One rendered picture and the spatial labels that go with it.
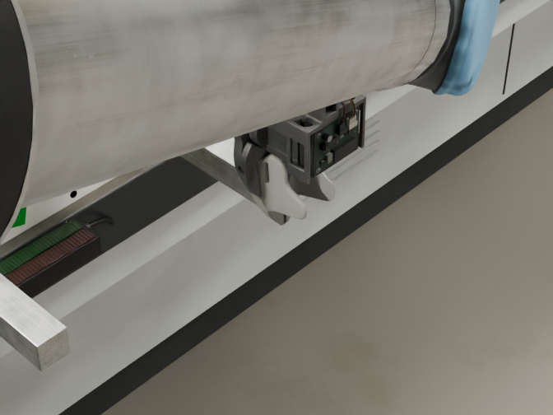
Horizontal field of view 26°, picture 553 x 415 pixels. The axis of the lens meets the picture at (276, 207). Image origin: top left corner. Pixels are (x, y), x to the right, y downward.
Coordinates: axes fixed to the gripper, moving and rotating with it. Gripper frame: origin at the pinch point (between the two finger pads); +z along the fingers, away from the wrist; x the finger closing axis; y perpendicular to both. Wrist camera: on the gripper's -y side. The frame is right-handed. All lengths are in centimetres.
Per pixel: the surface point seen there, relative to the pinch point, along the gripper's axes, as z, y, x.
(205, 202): 26.2, -29.4, 16.7
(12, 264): 11.9, -23.1, -14.7
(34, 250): 11.9, -23.3, -11.9
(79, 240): 11.9, -21.1, -7.7
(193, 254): 57, -50, 31
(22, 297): -1.9, -5.3, -24.0
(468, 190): 81, -45, 99
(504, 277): 82, -25, 84
